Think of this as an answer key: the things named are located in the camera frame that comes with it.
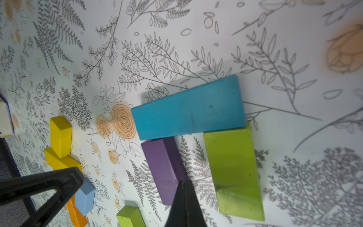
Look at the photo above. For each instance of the lime green long block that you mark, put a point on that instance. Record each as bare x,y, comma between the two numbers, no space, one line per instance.
130,216

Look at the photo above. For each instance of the purple card box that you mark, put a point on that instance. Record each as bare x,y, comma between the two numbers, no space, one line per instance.
6,126

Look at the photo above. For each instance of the light blue block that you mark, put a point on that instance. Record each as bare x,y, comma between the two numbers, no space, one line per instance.
84,197

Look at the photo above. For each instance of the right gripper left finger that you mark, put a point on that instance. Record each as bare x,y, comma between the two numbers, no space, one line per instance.
65,182

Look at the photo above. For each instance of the long yellow block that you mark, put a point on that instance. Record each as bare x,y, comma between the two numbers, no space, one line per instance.
60,163

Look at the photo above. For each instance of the purple block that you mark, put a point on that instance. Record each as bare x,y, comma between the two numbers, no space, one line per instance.
166,166

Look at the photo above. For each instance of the teal block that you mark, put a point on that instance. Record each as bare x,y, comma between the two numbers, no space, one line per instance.
214,106

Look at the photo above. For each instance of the lime green short block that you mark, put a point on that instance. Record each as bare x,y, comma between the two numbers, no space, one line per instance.
233,165

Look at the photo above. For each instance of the orange block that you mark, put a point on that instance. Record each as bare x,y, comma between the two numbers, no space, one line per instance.
78,220

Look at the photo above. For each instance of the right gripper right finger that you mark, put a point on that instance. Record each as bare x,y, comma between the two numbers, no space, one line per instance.
185,210

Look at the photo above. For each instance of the small yellow block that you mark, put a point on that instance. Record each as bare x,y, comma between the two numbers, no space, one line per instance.
61,136

